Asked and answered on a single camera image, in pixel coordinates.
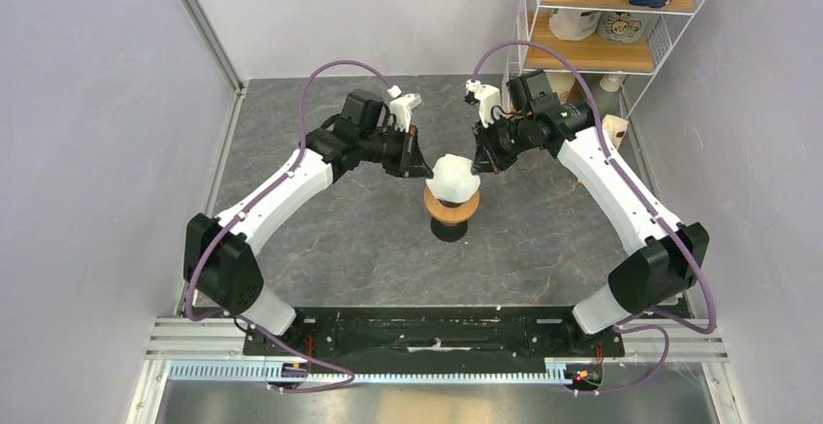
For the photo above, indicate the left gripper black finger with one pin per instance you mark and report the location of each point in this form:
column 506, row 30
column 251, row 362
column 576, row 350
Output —
column 413, row 171
column 415, row 153

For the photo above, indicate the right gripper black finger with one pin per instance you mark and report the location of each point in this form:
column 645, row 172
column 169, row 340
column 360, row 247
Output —
column 485, row 165
column 481, row 155

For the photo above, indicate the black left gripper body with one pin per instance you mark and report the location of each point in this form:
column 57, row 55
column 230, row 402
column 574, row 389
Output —
column 396, row 146

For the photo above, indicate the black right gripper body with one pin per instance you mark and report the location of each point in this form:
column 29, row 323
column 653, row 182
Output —
column 507, row 139

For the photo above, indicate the white paper coffee filter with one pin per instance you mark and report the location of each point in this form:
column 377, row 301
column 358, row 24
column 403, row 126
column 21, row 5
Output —
column 453, row 179

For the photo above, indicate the orange coffee dripper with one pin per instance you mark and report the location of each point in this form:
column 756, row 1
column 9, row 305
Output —
column 450, row 222

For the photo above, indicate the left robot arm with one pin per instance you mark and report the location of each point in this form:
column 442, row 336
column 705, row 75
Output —
column 220, row 253

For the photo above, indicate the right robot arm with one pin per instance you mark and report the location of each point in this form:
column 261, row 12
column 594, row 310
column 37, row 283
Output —
column 660, row 248

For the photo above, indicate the white bottle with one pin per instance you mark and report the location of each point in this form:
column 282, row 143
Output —
column 562, row 84

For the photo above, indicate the wooden holder block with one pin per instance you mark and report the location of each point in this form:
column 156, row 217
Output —
column 616, row 127

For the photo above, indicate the green spray bottle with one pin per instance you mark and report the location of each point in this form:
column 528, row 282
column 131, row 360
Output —
column 606, row 93

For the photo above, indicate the white jar with label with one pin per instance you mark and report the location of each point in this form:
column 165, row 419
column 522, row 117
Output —
column 573, row 25

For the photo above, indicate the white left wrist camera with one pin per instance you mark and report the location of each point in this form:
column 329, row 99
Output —
column 401, row 107

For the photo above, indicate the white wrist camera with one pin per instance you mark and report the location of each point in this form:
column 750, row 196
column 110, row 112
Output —
column 401, row 107
column 486, row 98

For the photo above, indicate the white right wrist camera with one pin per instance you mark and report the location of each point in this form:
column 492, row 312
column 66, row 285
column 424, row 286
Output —
column 486, row 98

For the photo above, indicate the white wire shelf rack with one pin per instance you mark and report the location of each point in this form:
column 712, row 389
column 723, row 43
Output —
column 639, row 63

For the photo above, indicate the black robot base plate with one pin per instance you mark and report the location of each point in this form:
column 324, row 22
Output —
column 445, row 340

